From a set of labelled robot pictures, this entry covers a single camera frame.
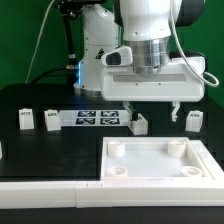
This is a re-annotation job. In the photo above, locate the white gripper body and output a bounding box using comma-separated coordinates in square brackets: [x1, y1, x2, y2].
[101, 58, 204, 102]

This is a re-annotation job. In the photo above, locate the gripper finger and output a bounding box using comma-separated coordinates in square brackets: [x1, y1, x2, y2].
[171, 102, 180, 122]
[123, 102, 138, 121]

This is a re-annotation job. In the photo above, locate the white square tabletop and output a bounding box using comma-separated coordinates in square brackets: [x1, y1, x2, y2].
[101, 137, 222, 180]

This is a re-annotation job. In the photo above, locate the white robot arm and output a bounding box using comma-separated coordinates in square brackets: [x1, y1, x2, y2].
[75, 0, 205, 115]

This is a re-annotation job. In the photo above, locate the white L-shaped fence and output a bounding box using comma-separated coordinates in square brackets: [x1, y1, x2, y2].
[0, 139, 224, 210]

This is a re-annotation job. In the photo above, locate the white block at left edge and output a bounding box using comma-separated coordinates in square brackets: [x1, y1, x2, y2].
[0, 141, 3, 160]

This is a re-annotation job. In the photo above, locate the white marker base plate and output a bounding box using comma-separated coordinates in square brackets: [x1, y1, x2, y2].
[59, 110, 129, 127]

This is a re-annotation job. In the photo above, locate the black cable bundle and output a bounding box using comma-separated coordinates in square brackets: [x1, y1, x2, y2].
[29, 0, 84, 85]

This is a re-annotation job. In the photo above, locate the white thin cable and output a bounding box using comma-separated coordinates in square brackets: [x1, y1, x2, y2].
[25, 0, 56, 84]

